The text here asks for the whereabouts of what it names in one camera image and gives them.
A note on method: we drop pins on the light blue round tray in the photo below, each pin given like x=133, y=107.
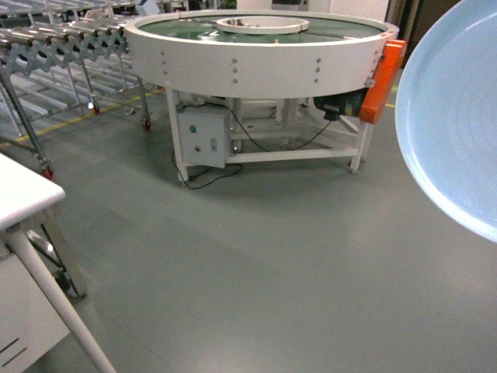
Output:
x=445, y=115

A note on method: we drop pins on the grey electrical control box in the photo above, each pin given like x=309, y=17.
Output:
x=204, y=135

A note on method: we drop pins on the white round rotary table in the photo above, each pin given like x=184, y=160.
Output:
x=266, y=67

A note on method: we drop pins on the black electric motor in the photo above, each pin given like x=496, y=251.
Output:
x=344, y=104

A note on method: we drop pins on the orange motor guard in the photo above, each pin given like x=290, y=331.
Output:
x=386, y=72

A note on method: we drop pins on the white work table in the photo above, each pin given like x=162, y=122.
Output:
x=23, y=194

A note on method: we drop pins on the expandable roller conveyor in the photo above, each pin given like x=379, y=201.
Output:
x=64, y=55

